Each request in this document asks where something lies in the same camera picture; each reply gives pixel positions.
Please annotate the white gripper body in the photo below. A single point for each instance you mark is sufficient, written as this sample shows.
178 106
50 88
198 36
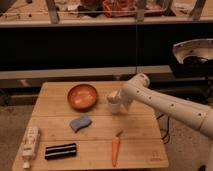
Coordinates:
116 97

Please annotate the white ceramic cup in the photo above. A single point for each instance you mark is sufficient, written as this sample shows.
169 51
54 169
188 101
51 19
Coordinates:
114 107

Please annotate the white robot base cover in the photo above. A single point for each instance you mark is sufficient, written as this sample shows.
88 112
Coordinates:
202 48

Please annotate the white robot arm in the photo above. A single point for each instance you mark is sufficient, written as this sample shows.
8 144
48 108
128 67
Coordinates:
196 116

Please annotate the orange bowl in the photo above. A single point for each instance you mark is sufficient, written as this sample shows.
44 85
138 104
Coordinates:
82 96

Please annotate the wooden folding table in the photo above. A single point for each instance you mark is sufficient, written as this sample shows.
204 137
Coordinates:
141 144

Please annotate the blue sponge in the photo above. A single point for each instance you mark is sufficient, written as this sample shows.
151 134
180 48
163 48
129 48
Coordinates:
80 122

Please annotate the orange carrot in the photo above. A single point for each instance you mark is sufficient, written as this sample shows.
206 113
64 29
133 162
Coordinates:
115 148

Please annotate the black striped block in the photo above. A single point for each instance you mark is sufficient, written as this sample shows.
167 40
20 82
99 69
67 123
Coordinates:
61 151

